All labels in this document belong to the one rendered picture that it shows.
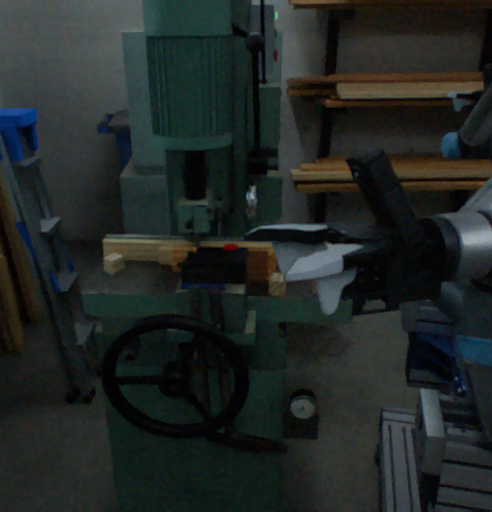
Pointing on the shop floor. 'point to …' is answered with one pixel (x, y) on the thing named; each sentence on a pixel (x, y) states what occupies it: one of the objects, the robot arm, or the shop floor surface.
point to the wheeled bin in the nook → (120, 125)
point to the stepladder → (43, 243)
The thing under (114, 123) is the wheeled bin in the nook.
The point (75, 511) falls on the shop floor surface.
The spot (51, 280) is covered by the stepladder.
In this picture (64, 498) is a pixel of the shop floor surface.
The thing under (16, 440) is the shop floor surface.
